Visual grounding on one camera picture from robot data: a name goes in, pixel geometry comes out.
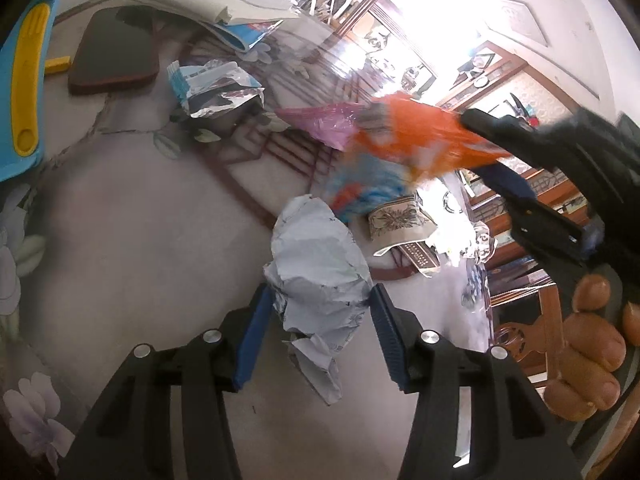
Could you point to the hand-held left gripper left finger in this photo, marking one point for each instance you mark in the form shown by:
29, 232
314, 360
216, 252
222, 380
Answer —
252, 340

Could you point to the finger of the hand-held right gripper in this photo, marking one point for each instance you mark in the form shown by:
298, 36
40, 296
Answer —
515, 182
495, 127

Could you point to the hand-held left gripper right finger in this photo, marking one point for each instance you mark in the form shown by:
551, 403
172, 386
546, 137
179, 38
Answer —
387, 340

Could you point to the orange snack packet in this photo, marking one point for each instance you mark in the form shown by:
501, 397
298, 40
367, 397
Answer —
425, 130

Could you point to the white paper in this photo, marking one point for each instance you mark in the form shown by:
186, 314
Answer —
315, 260

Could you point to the pink plastic bag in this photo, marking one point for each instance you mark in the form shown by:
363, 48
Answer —
325, 122

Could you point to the person's right hand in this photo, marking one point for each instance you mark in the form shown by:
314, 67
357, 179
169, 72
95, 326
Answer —
590, 345

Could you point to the beige patterned paper carton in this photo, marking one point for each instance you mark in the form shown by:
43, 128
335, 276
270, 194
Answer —
400, 222

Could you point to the blue silver foil packet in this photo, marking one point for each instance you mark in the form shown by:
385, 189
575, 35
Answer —
215, 85

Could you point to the dark mouse pad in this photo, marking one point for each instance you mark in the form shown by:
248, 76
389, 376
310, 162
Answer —
115, 50

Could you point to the yellow block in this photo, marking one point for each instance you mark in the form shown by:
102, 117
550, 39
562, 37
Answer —
57, 64

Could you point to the blue yellow plastic toy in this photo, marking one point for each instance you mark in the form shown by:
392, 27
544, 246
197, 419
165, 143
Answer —
30, 85

